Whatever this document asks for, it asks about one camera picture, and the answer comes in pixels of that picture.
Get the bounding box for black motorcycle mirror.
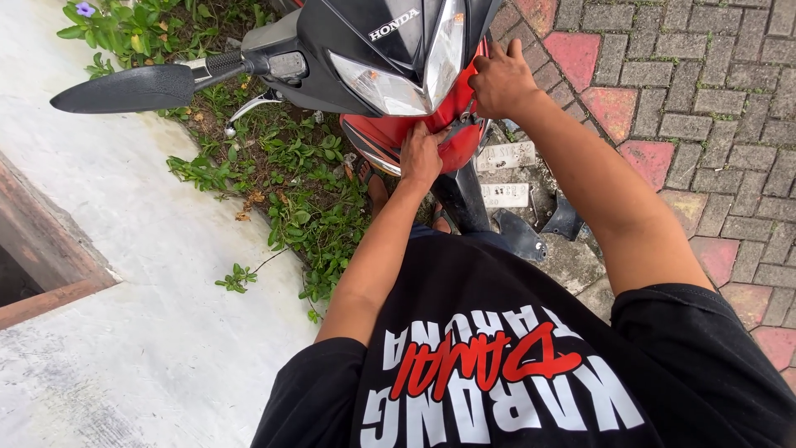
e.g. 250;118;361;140
50;63;195;114

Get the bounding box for white licence plate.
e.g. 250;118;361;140
474;141;537;173
480;182;531;209

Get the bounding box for black and red motorcycle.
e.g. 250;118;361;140
50;0;505;235

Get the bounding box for black printed t-shirt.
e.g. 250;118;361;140
250;233;796;448

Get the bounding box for person's right foot in sandal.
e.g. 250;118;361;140
431;204;455;235

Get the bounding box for red motorcycle front fender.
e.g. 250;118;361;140
340;37;493;178

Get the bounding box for rusty drain opening frame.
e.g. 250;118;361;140
0;149;122;332

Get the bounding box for person's left foot in sandal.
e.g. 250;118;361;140
357;161;391;220

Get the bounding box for person's left hand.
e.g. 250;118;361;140
400;121;452;187

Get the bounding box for blue jeans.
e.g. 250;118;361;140
407;224;514;253

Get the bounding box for person's right hand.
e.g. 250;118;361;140
468;39;541;121

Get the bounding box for black plastic cover piece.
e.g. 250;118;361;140
491;208;549;263
540;190;586;242

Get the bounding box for silver brake lever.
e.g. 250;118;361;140
224;88;286;139

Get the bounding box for bed of green plants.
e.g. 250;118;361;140
56;0;399;324

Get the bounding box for black rubber handlebar grip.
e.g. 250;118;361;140
204;50;245;77

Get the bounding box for clear motorcycle headlight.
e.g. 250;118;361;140
328;0;467;118

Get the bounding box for person's foot in sandal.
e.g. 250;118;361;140
431;204;455;235
357;161;391;220

